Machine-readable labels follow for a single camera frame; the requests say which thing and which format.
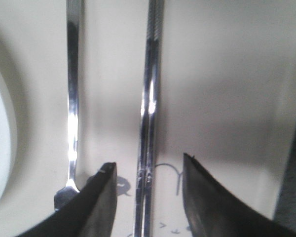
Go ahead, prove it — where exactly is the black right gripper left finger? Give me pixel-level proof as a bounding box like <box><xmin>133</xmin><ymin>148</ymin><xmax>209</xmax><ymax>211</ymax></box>
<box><xmin>19</xmin><ymin>162</ymin><xmax>117</xmax><ymax>237</ymax></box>

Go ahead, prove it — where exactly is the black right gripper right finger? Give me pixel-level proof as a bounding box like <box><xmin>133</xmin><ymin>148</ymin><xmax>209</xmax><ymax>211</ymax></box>
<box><xmin>183</xmin><ymin>153</ymin><xmax>296</xmax><ymax>237</ymax></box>

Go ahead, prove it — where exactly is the white round plate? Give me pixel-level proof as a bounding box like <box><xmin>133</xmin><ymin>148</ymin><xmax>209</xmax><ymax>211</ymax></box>
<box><xmin>0</xmin><ymin>72</ymin><xmax>17</xmax><ymax>199</ymax></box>

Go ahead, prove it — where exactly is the silver metal chopstick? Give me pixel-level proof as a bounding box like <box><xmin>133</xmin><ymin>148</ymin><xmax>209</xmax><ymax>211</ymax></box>
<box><xmin>132</xmin><ymin>0</ymin><xmax>156</xmax><ymax>237</ymax></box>
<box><xmin>141</xmin><ymin>0</ymin><xmax>164</xmax><ymax>237</ymax></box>

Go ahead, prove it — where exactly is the silver metal fork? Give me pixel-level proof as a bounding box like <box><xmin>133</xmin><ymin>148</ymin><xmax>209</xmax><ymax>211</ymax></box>
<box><xmin>54</xmin><ymin>0</ymin><xmax>82</xmax><ymax>211</ymax></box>

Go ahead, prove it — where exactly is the cream rabbit serving tray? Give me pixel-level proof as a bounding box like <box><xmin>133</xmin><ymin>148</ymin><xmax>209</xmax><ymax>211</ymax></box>
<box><xmin>0</xmin><ymin>0</ymin><xmax>296</xmax><ymax>237</ymax></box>

